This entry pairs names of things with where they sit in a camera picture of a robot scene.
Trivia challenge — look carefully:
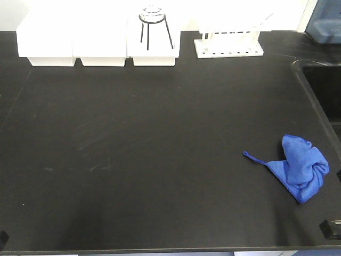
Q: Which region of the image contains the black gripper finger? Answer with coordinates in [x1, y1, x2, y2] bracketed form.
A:
[0, 230, 9, 246]
[319, 219, 341, 239]

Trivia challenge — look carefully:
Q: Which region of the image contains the blue microfiber cloth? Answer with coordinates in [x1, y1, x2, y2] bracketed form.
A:
[243, 134, 330, 204]

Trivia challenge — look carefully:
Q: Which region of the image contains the black lab sink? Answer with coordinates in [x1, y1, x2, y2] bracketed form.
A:
[292, 60, 340, 138]

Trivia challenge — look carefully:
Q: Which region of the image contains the blue plastic container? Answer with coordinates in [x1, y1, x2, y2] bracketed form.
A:
[305, 0, 340, 44]

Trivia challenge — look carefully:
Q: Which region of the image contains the white box left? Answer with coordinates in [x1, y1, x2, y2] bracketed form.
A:
[16, 14, 76, 67]

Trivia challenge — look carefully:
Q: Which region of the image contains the white box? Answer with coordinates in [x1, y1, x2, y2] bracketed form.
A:
[127, 14, 181, 66]
[16, 14, 76, 67]
[72, 15, 128, 67]

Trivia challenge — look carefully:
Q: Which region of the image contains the white test tube rack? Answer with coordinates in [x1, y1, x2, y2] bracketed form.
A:
[194, 13, 273, 59]

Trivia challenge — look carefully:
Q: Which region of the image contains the white box middle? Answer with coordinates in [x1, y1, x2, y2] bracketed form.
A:
[72, 15, 128, 67]

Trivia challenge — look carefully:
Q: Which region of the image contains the white box right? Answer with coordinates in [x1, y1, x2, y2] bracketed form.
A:
[127, 14, 181, 66]

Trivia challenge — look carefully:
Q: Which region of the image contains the black wire tripod stand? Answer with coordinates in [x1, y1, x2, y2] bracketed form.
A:
[139, 5, 174, 51]

